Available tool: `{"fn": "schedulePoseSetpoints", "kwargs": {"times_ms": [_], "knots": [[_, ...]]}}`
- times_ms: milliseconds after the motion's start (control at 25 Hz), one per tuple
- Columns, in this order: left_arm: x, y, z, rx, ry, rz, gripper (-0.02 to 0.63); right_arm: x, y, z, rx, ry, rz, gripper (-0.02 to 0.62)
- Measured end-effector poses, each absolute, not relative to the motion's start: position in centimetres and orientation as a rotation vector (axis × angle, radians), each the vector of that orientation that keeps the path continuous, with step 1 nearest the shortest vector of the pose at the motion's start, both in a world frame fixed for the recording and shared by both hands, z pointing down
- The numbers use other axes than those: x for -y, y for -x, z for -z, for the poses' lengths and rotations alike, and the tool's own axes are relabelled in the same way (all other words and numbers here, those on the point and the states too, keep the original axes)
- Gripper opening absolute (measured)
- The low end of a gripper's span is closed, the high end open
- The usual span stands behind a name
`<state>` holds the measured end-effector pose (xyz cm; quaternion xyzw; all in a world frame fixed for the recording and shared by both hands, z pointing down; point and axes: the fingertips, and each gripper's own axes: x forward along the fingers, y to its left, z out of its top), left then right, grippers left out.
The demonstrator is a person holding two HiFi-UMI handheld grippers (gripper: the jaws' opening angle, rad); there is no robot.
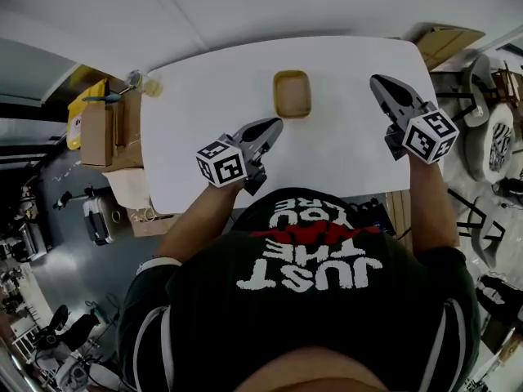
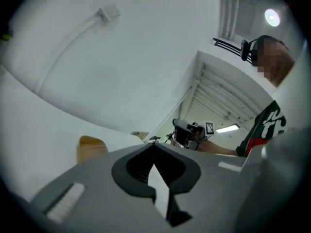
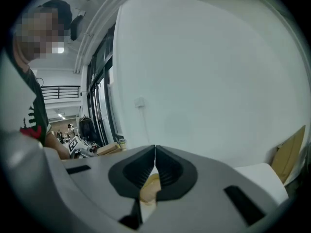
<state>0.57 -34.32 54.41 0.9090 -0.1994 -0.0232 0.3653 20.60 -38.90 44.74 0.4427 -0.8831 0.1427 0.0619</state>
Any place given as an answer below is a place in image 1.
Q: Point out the black waist device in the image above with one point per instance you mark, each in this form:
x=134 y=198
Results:
x=378 y=216

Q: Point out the person's left forearm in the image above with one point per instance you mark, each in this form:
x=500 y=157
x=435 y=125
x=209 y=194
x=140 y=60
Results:
x=200 y=219

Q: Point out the white cloth bag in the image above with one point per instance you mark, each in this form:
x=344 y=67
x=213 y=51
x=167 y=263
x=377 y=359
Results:
x=130 y=190

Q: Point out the person's chin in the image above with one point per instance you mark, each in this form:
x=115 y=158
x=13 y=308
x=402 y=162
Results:
x=327 y=376

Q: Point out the flattened brown cardboard sheet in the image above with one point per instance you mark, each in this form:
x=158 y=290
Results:
x=445 y=43

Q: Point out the silver suitcase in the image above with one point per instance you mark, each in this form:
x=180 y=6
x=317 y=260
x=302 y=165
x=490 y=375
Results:
x=100 y=221

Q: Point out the glass jar with yellow liquid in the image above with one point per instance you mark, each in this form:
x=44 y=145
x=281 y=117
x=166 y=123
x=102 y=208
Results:
x=151 y=87

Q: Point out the teal tool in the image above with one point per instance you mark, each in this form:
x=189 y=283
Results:
x=100 y=97

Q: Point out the wooden plank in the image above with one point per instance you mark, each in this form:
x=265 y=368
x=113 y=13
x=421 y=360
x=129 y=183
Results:
x=400 y=219

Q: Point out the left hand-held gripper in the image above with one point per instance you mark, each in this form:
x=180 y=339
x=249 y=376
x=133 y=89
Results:
x=222 y=166

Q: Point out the grey shell chair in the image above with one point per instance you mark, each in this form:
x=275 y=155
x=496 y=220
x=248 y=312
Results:
x=478 y=92

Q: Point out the yellow plastic bag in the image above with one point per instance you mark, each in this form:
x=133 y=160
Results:
x=77 y=121

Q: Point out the white chair with zebra cushion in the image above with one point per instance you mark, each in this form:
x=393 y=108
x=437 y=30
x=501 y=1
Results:
x=498 y=145

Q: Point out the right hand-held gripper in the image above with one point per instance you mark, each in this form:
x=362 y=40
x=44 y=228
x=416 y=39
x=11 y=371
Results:
x=429 y=137

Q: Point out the large brown cardboard box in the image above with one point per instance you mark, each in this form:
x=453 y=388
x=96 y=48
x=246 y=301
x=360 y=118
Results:
x=128 y=133

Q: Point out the person's right forearm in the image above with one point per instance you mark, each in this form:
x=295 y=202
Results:
x=433 y=206

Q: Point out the person's black printed t-shirt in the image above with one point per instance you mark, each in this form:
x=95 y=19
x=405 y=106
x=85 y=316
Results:
x=310 y=308

